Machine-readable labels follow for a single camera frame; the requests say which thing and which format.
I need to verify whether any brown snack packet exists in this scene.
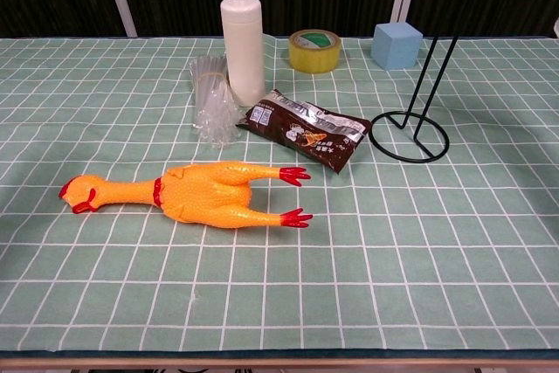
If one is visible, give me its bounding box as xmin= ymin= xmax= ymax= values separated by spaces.
xmin=236 ymin=88 xmax=372 ymax=175

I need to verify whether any yellow rubber chicken toy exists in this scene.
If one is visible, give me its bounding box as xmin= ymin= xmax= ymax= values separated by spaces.
xmin=59 ymin=160 xmax=314 ymax=230

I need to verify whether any light blue foam cube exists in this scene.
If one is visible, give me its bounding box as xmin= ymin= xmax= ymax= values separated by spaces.
xmin=370 ymin=21 xmax=424 ymax=71

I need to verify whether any green checkered tablecloth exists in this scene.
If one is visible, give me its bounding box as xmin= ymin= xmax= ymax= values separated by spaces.
xmin=0 ymin=34 xmax=559 ymax=353

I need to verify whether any yellow packing tape roll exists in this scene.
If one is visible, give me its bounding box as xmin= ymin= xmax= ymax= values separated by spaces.
xmin=287 ymin=28 xmax=342 ymax=74

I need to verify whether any white cylindrical bottle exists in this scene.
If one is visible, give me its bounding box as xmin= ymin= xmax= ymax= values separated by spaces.
xmin=219 ymin=0 xmax=266 ymax=107

